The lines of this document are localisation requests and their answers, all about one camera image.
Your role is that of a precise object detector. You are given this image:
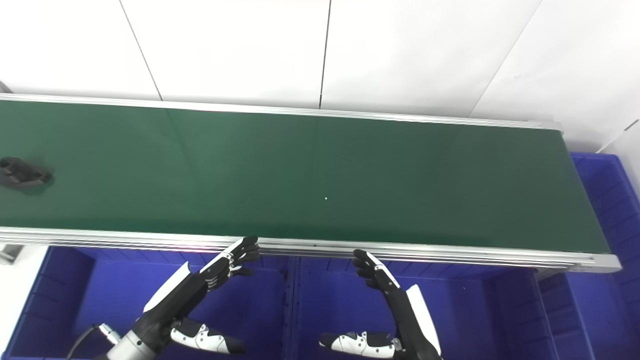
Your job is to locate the green conveyor belt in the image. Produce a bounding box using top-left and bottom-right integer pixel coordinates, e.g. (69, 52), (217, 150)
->
(0, 93), (622, 274)
(0, 100), (612, 254)

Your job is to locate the aluminium conveyor leg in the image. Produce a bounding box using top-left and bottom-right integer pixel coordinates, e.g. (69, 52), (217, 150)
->
(0, 244), (22, 266)

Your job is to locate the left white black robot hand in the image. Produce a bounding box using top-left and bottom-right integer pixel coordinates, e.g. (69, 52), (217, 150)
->
(142, 236), (261, 356)

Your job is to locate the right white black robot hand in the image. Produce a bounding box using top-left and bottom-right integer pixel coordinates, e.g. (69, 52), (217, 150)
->
(319, 249), (444, 360)

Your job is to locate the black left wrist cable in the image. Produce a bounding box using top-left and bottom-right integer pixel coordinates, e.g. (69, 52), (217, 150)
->
(65, 323), (122, 360)

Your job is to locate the black flange part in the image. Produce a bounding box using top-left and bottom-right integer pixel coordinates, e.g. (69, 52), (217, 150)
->
(0, 156), (54, 191)

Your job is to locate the blue plastic bin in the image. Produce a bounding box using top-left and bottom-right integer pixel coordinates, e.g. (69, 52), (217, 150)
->
(0, 245), (297, 360)
(536, 152), (640, 360)
(288, 255), (558, 360)

